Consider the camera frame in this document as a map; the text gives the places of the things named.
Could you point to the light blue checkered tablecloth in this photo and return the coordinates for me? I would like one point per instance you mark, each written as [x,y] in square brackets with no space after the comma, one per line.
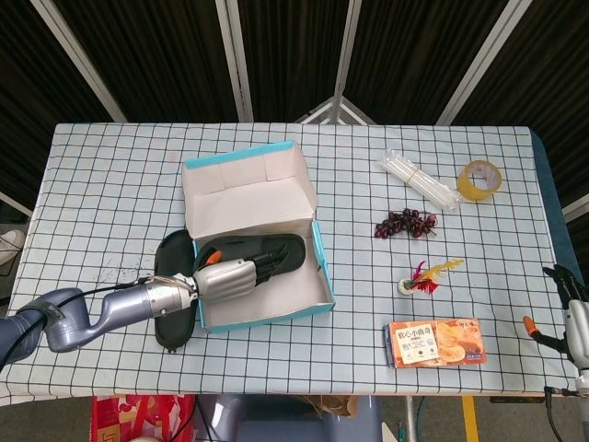
[115,184]

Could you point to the purple artificial grape bunch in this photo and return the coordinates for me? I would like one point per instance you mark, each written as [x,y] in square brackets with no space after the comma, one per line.
[405,223]

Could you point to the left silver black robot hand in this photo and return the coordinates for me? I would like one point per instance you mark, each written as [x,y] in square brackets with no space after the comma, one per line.
[225,281]

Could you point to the colourful feather shuttlecock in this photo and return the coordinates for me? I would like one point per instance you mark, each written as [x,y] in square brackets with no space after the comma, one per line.
[407,286]

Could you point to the white metal partition foot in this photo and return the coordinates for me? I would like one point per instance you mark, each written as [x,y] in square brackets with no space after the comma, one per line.
[336,112]

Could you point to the grey metal table leg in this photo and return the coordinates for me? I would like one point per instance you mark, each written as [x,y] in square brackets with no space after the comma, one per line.
[409,419]

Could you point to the dark folding partition screen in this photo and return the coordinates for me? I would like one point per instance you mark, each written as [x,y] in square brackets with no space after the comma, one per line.
[161,55]

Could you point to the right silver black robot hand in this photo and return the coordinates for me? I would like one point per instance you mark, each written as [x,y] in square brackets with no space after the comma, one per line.
[580,327]

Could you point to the orange snack package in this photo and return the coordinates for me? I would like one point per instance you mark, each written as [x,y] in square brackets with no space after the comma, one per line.
[437,343]

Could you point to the bundle of clear plastic tubes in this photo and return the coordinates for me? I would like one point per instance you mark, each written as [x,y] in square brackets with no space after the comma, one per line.
[419,179]

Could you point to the black rubber slipper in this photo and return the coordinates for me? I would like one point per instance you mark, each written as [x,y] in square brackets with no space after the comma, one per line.
[172,331]
[294,253]

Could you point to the yellow packing tape roll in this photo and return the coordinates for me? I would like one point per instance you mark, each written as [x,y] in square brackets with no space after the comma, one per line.
[465,186]

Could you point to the red printed shopping bag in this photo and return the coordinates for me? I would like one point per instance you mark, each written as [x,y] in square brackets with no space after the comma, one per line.
[138,414]

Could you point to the light blue cardboard shoe box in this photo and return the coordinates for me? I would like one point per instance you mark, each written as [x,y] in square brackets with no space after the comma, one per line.
[248,202]

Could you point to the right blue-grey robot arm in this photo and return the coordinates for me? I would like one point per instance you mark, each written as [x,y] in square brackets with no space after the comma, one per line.
[584,380]

